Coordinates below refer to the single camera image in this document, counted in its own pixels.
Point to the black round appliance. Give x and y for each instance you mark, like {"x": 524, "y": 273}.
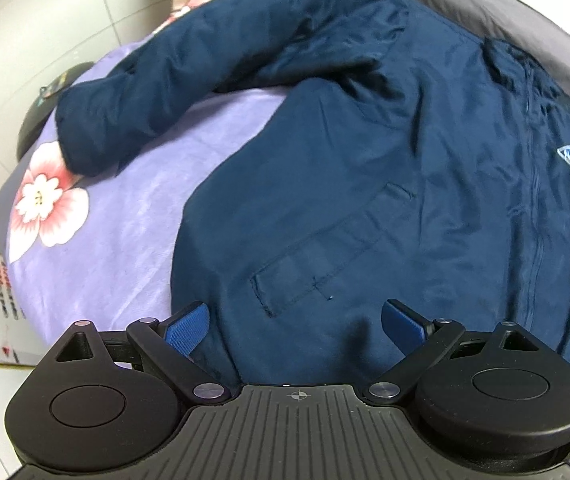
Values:
{"x": 30, "y": 125}

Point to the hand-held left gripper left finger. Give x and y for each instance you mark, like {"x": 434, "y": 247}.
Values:
{"x": 185, "y": 327}

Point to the navy blue jacket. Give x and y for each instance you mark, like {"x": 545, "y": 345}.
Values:
{"x": 340, "y": 160}

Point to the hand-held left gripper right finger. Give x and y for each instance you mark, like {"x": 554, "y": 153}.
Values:
{"x": 405, "y": 327}

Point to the lavender floral blanket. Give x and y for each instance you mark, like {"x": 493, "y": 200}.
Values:
{"x": 165, "y": 170}

